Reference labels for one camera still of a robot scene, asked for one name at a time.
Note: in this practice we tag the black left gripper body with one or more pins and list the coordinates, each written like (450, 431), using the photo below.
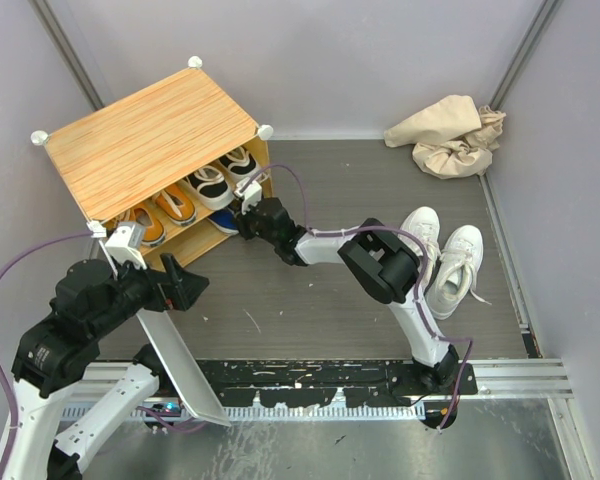
(137, 287)

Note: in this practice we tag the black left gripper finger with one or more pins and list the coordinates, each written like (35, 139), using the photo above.
(187, 288)
(173, 284)

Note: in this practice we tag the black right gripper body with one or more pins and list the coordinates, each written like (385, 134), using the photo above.
(251, 226)

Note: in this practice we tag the orange sneaker one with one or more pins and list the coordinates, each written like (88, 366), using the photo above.
(177, 206)
(154, 230)

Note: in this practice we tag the blue sneaker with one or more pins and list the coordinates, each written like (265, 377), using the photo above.
(224, 221)

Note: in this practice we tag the black white sneaker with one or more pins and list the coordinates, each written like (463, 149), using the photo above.
(239, 163)
(209, 185)

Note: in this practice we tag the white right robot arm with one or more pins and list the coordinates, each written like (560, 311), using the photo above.
(384, 266)

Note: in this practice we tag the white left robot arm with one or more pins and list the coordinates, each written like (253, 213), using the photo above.
(91, 301)

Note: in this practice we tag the wooden shoe cabinet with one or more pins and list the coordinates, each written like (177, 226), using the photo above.
(125, 153)

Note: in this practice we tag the beige cloth bag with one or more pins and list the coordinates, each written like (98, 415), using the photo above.
(452, 138)

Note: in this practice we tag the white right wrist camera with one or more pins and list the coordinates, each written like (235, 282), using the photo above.
(248, 193)

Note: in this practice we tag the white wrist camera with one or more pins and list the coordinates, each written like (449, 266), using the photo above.
(248, 193)
(120, 246)

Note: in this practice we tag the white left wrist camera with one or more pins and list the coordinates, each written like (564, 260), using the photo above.
(120, 246)

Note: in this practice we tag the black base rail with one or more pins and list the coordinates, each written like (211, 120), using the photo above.
(251, 390)

